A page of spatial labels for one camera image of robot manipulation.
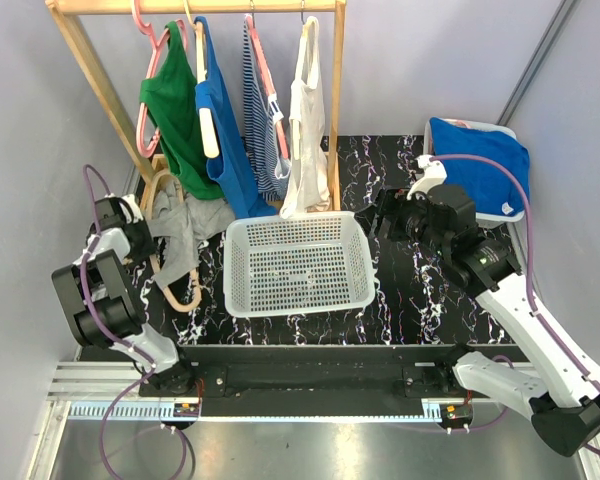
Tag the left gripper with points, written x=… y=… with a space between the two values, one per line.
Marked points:
x=148 y=248

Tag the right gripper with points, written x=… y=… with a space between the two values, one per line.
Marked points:
x=393 y=204

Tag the beige wooden hanger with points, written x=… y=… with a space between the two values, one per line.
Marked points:
x=177 y=300

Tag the grey tank top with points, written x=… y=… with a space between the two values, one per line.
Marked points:
x=207 y=218

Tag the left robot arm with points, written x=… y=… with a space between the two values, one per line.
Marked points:
x=104 y=310

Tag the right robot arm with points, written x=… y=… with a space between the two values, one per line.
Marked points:
x=562 y=401

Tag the cream wooden hanger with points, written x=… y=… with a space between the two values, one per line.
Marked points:
x=208 y=132

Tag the green tank top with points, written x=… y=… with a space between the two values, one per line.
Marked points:
x=171 y=106

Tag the blue white striped tank top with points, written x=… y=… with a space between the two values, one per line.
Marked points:
x=270 y=169

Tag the pink striped-top hanger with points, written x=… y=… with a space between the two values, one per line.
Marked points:
x=268 y=86

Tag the pink plastic hanger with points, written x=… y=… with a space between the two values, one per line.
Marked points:
x=147 y=115

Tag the white-top hanger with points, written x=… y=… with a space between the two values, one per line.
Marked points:
x=310 y=23

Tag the white perforated plastic basket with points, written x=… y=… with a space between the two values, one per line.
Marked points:
x=308 y=263

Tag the blue cloth in bin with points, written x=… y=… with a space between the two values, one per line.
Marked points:
x=489 y=163

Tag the white right bin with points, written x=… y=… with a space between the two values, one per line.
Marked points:
x=486 y=220

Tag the wooden clothes rack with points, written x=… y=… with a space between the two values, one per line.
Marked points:
x=66 y=17

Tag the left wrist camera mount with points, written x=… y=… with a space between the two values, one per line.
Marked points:
x=131 y=211

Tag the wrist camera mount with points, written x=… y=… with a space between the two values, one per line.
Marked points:
x=131 y=211
x=433 y=174

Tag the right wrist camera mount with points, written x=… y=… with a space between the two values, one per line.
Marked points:
x=433 y=174

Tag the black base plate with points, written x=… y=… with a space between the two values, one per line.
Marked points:
x=310 y=375

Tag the aluminium rail frame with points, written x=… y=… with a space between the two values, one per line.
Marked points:
x=97 y=425

